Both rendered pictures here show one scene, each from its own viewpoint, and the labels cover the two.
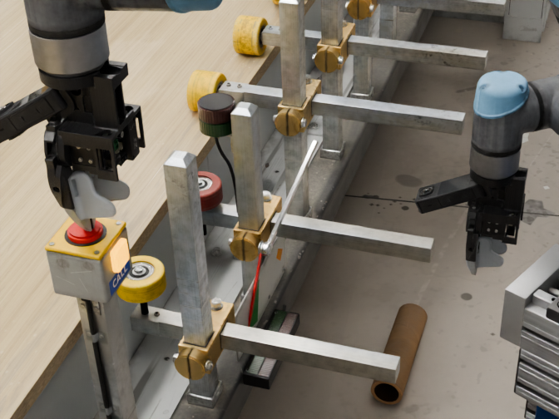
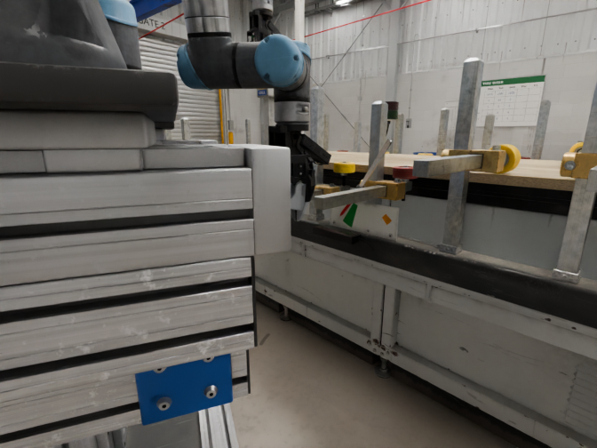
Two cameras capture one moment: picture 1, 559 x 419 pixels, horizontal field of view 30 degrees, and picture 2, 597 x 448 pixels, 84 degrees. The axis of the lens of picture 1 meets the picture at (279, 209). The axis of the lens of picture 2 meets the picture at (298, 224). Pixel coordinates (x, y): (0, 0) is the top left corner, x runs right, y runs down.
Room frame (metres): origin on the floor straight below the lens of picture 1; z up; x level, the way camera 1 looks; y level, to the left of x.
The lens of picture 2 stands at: (1.67, -0.98, 1.00)
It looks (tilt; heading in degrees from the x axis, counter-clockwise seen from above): 15 degrees down; 116
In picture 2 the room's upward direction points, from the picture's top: straight up
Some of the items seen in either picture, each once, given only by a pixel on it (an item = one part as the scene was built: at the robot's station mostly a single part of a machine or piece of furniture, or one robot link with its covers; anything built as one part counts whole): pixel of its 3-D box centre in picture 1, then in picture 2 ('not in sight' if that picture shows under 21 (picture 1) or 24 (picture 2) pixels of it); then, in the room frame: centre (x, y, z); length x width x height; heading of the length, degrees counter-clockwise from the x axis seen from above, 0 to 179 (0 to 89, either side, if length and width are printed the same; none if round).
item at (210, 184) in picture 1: (200, 207); (404, 183); (1.50, 0.14, 0.85); 0.08 x 0.08 x 0.11
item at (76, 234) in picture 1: (86, 234); not in sight; (0.95, 0.22, 1.22); 0.04 x 0.04 x 0.02
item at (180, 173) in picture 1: (193, 289); (316, 158); (1.19, 0.13, 0.93); 0.03 x 0.03 x 0.48; 70
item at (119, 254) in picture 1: (120, 255); not in sight; (0.94, 0.18, 1.20); 0.03 x 0.01 x 0.03; 160
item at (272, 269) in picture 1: (262, 290); (361, 217); (1.39, 0.04, 0.75); 0.26 x 0.01 x 0.10; 160
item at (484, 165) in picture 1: (495, 155); (292, 114); (1.34, -0.33, 1.05); 0.08 x 0.08 x 0.05
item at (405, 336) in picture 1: (400, 352); not in sight; (1.97, -0.30, 0.04); 0.30 x 0.08 x 0.08; 160
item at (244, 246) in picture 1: (254, 227); (381, 188); (1.45, 0.04, 0.85); 0.13 x 0.06 x 0.05; 160
